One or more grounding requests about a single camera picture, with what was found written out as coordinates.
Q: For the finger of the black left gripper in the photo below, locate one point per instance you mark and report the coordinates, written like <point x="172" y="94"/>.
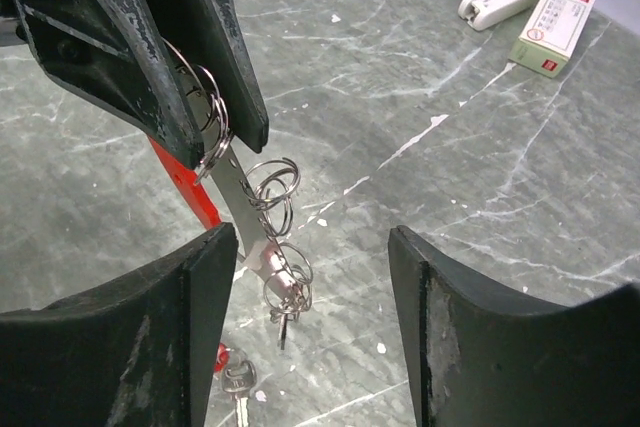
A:
<point x="227" y="55"/>
<point x="110" y="53"/>

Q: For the red handled metal key holder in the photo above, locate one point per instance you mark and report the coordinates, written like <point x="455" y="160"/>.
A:
<point x="259" y="199"/>

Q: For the white green staple box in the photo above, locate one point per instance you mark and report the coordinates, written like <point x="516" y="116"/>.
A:
<point x="550" y="36"/>

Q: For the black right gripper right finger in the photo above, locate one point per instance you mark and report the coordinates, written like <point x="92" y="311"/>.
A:
<point x="479" y="353"/>

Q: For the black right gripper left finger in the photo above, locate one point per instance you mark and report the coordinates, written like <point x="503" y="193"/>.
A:
<point x="138" y="350"/>

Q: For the red usb stick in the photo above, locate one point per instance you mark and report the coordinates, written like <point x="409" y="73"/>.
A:
<point x="237" y="375"/>

